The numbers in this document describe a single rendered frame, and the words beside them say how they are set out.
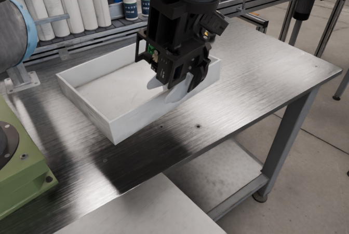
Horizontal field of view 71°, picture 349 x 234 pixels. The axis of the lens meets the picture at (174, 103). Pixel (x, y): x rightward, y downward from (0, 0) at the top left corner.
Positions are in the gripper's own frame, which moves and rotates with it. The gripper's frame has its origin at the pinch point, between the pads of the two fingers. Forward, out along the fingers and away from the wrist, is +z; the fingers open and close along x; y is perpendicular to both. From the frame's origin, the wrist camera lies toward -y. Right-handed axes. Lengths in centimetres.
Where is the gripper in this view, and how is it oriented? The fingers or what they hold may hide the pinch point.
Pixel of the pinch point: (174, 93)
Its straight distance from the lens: 45.1
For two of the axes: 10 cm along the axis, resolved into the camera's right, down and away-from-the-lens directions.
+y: -6.7, 4.8, -5.7
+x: 7.2, 6.0, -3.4
